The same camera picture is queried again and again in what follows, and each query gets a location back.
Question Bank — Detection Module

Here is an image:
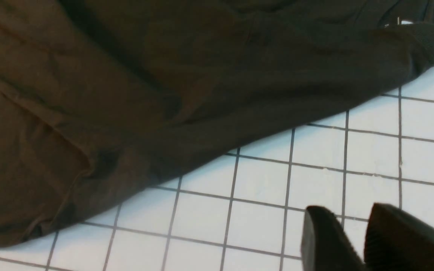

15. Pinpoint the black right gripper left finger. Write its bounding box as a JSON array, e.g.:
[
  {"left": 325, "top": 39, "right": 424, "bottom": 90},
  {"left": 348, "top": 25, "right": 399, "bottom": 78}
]
[{"left": 300, "top": 206, "right": 366, "bottom": 271}]

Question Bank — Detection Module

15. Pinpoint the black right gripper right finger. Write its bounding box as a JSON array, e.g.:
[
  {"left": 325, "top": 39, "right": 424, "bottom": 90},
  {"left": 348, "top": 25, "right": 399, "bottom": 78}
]
[{"left": 364, "top": 203, "right": 434, "bottom": 271}]

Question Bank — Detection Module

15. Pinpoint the gray long-sleeve top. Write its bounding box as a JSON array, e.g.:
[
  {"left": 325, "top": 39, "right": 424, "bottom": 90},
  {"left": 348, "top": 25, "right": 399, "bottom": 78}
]
[{"left": 0, "top": 0, "right": 434, "bottom": 247}]

